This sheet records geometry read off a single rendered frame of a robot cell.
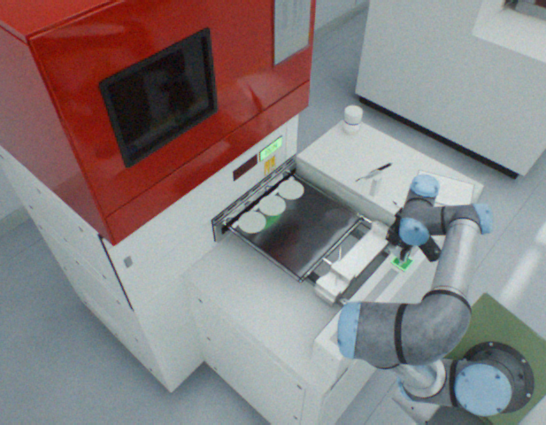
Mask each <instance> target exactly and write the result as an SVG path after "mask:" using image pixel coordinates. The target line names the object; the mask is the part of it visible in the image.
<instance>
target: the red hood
mask: <svg viewBox="0 0 546 425"><path fill-rule="evenodd" d="M316 3H317V0H0V145H1V146H2V147H3V148H4V149H5V150H6V151H8V152H9V153H10V154H11V155H12V156H13V157H14V158H15V159H17V160H18V162H19V163H20V164H21V165H22V166H23V167H25V168H26V169H27V170H29V171H30V172H31V173H32V174H34V175H35V176H36V177H37V179H38V180H39V181H40V182H42V183H43V184H44V185H45V186H46V187H47V188H48V189H50V190H51V191H52V192H53V193H54V194H55V195H56V196H57V197H59V198H60V199H61V200H62V201H63V202H64V203H65V204H66V205H68V206H69V207H70V208H71V209H72V210H73V211H74V212H75V213H78V214H79V215H80V216H81V217H82V218H83V219H84V220H85V221H86V222H87V223H88V224H89V225H90V226H91V227H92V228H93V229H94V230H95V231H96V232H97V233H98V234H99V235H100V236H102V237H103V238H104V239H105V240H106V241H107V242H108V243H110V244H111V245H112V246H116V245H117V244H119V243H120V242H122V241H123V240H125V239H126V238H127V237H129V236H130V235H132V234H133V233H134V232H135V231H136V230H138V228H140V227H141V226H143V225H144V224H145V223H147V222H148V221H150V220H151V219H153V218H154V217H156V216H157V215H158V214H160V213H162V212H163V211H165V210H166V209H167V208H169V207H170V206H172V205H173V204H175V203H176V202H177V201H179V199H181V198H182V197H184V196H185V195H187V194H188V193H189V192H190V191H191V190H192V189H194V188H196V187H197V186H198V185H200V184H201V183H203V182H204V181H206V180H207V179H208V178H210V177H211V176H213V175H215V174H216V173H217V172H218V171H219V170H221V169H222V168H223V167H225V166H227V165H228V164H229V163H231V162H232V161H234V160H235V159H236V158H238V157H239V156H241V155H242V154H243V153H244V152H245V151H247V150H249V149H250V148H251V147H253V145H254V144H256V143H258V142H259V141H260V140H263V139H265V138H266V137H267V136H269V135H270V134H271V133H272V132H274V131H275V130H276V129H278V128H280V127H281V126H282V125H284V124H285V123H286V122H288V121H289V120H290V119H291V118H293V117H294V116H296V115H297V114H298V113H300V111H302V110H303V109H305V108H306V107H307V106H308V105H309V97H310V85H311V62H312V51H313V38H314V27H315V14H316Z"/></svg>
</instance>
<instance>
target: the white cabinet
mask: <svg viewBox="0 0 546 425"><path fill-rule="evenodd" d="M438 261H439V259H438V260H437V261H434V262H430V263H429V264H428V265H427V268H426V269H425V270H424V271H423V273H422V274H421V275H420V276H419V278H418V279H417V280H416V281H415V283H414V284H413V285H412V286H411V287H410V288H409V289H408V290H407V291H406V292H405V293H404V295H403V297H402V298H401V300H400V301H399V302H398V303H409V304H414V303H419V302H421V299H422V298H423V296H424V295H425V293H426V292H428V291H429V290H431V286H432V283H433V279H434V274H435V271H436V268H437V265H438ZM183 280H184V283H185V287H186V290H187V293H188V299H189V303H190V306H191V310H192V313H193V317H194V321H195V324H196V330H197V333H198V336H199V340H200V344H201V347H202V351H203V355H204V361H205V362H206V363H207V364H208V365H209V366H210V367H211V368H212V369H213V370H215V371H216V372H217V373H218V374H219V375H220V376H221V377H222V378H223V379H224V380H225V381H226V382H227V383H228V384H230V385H231V386H232V387H233V388H234V389H235V390H236V391H237V392H238V393H239V394H240V395H241V396H242V397H243V398H244V399H246V400H247V401H248V402H249V403H250V405H251V406H252V407H253V408H254V409H255V410H256V411H257V412H258V413H261V414H262V415H263V416H264V417H265V418H266V419H267V420H268V421H269V422H270V423H271V424H272V425H334V424H335V422H336V421H337V419H338V418H339V417H340V415H341V414H342V413H343V412H344V411H345V410H346V408H347V407H348V406H349V404H350V403H351V401H352V400H353V399H354V398H355V396H356V395H357V394H358V393H359V392H360V390H361V389H362V388H363V386H364V385H365V384H366V382H367V380H368V378H369V377H370V376H371V374H372V373H373V371H374V370H375V369H377V368H375V367H372V366H371V365H369V364H368V363H367V362H366V361H364V360H361V359H354V360H352V361H351V362H350V363H349V365H348V366H347V367H345V368H344V369H343V371H342V372H341V373H340V374H339V375H338V376H337V378H336V379H335V380H334V381H333V383H332V384H331V385H330V386H329V388H328V390H327V392H326V393H325V394H324V395H323V396H322V395H321V394H320V393H319V392H318V391H316V390H315V389H314V388H313V387H312V386H311V385H310V384H309V383H308V382H306V381H305V380H304V379H303V378H302V377H301V376H300V375H298V374H297V373H296V372H295V371H294V370H292V369H291V368H290V367H289V366H287V365H286V364H285V363H284V362H283V361H282V360H280V359H279V358H278V357H277V356H275V355H274V354H273V353H272V352H271V351H269V350H268V349H267V348H266V347H265V346H264V345H262V344H261V343H260V342H259V341H258V340H257V339H256V338H255V337H254V336H253V335H252V334H251V333H250V332H249V331H248V330H247V329H245V328H244V327H243V326H242V325H239V324H238V323H237V322H236V321H235V320H233V319H232V318H231V317H230V316H229V315H228V314H226V313H225V312H224V311H223V310H221V309H220V308H219V307H218V306H217V305H215V303H214V302H213V301H212V300H211V299H209V298H208V297H207V296H206V295H205V294H204V293H203V292H202V291H201V290H200V289H198V288H196V287H195V286H194V285H193V284H191V283H190V282H189V281H188V280H187V279H185V278H184V277H183Z"/></svg>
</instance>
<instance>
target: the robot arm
mask: <svg viewBox="0 0 546 425"><path fill-rule="evenodd" d="M439 189H440V183H439V181H438V180H437V179H436V178H435V177H433V175H430V174H421V175H416V176H414V177H413V179H412V181H411V184H410V185H409V190H408V193H407V196H406V199H405V201H404V206H403V207H401V208H400V210H399V211H398V212H396V214H395V216H396V220H395V222H394V223H393V224H392V225H391V227H390V228H389V229H388V233H387V235H386V239H385V240H386V241H388V242H389V243H391V244H393V245H394V246H395V247H397V249H393V248H390V249H389V250H390V251H391V252H392V253H393V254H394V255H395V256H397V257H398V258H399V260H400V262H401V263H404V262H405V261H406V260H407V259H408V258H409V257H410V255H411V252H412V251H413V250H414V248H415V246H418V247H419V249H420V250H421V251H422V252H423V253H424V254H425V256H426V257H427V259H428V260H429V261H430V262H434V261H437V260H438V259H439V261H438V265H437V268H436V271H435V274H434V279H433V283H432V286H431V290H429V291H428V292H426V293H425V295H424V296H423V298H422V299H421V302H419V303H414V304H409V303H389V302H367V301H362V300H359V301H350V302H348V303H346V304H345V305H344V306H343V308H342V310H341V312H340V315H339V319H338V324H337V344H338V349H339V352H340V353H341V355H342V356H343V357H344V358H347V359H351V360H354V359H361V360H364V361H366V362H367V363H368V364H369V365H371V366H372V367H375V368H378V369H381V370H390V371H392V372H394V373H395V374H396V375H397V384H398V387H400V389H399V390H400V392H401V394H402V395H403V396H404V397H405V398H406V399H409V400H411V401H413V402H417V403H420V402H422V403H428V404H434V405H440V406H451V407H458V408H463V409H466V410H467V411H468V412H470V413H473V414H476V415H479V416H491V415H495V414H497V413H500V412H502V411H503V410H504V409H505V408H506V407H507V406H510V405H511V404H513V403H515V402H516V401H518V400H519V399H520V397H521V396H522V394H523V393H524V392H525V389H526V385H527V379H526V375H525V372H524V369H523V367H522V366H521V365H520V363H519V362H518V361H517V360H516V359H515V358H514V357H513V356H512V355H511V354H510V353H508V352H505V351H502V350H499V349H495V348H489V349H485V350H482V351H479V352H477V353H475V354H474V355H473V356H472V357H471V358H470V360H469V361H464V360H454V359H443V357H445V356H446V355H448V354H449V353H450V351H451V350H452V349H453V348H454V347H455V346H456V345H457V344H458V343H459V341H460V340H461V339H462V337H463V336H464V334H465V333H466V331H467V329H468V327H469V324H470V320H471V316H472V307H471V304H470V303H469V301H468V299H469V294H470V290H471V286H472V280H473V272H474V267H475V262H476V258H477V253H478V249H479V244H480V239H481V235H484V234H489V233H490V232H491V231H492V228H493V217H492V212H491V209H490V207H489V205H487V204H478V205H476V204H471V205H451V206H438V207H434V205H435V200H436V198H437V196H438V195H439ZM432 236H445V237H444V241H443V244H442V250H441V248H440V247H439V246H438V244H437V243H436V242H435V240H434V239H433V238H432Z"/></svg>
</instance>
